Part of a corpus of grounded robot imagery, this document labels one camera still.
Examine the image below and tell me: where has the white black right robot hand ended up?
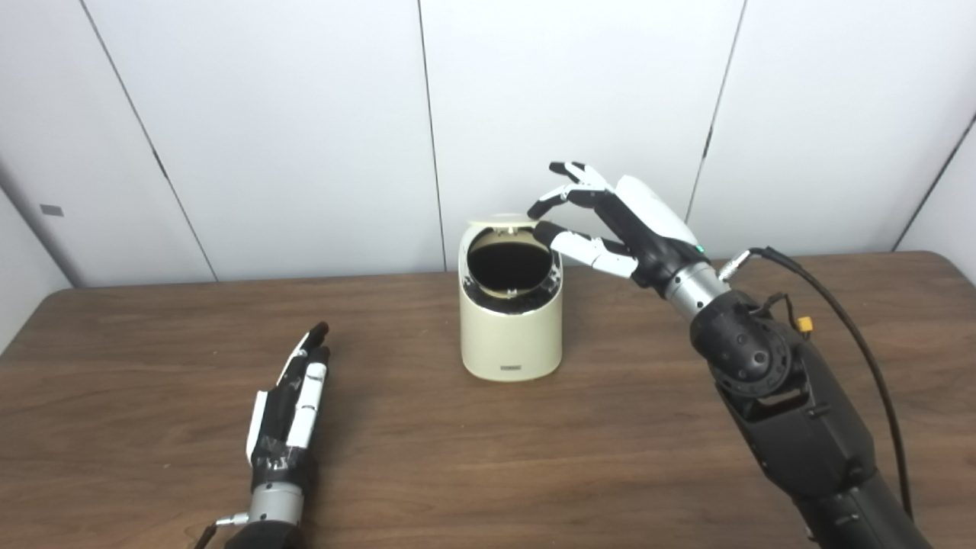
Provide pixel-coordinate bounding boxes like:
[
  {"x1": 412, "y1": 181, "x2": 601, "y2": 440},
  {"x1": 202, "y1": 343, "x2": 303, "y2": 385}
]
[{"x1": 528, "y1": 161, "x2": 706, "y2": 291}]

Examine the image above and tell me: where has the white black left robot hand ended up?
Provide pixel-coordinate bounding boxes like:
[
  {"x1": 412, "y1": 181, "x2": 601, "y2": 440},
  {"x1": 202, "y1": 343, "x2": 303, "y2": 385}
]
[{"x1": 246, "y1": 321, "x2": 332, "y2": 489}]

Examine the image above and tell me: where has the cream round bin lid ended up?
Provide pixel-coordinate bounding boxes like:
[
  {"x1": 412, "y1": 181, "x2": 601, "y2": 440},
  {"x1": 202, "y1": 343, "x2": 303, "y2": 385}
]
[{"x1": 467, "y1": 214, "x2": 538, "y2": 230}]

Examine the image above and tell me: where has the cream-colored round bin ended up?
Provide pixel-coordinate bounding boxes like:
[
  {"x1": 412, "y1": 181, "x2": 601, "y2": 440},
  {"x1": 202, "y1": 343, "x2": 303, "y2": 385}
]
[{"x1": 458, "y1": 221, "x2": 565, "y2": 383}]

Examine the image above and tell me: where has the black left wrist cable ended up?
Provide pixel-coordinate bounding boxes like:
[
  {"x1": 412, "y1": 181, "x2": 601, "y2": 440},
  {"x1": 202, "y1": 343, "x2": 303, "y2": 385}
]
[{"x1": 194, "y1": 512, "x2": 251, "y2": 549}]

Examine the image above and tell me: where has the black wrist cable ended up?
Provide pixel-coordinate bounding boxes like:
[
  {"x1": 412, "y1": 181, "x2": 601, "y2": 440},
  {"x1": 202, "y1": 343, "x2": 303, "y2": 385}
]
[
  {"x1": 717, "y1": 246, "x2": 914, "y2": 519},
  {"x1": 194, "y1": 512, "x2": 251, "y2": 549}
]

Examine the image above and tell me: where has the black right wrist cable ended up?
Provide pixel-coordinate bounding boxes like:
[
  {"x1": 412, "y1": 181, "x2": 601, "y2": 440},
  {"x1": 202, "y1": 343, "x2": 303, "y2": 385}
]
[{"x1": 717, "y1": 246, "x2": 914, "y2": 519}]

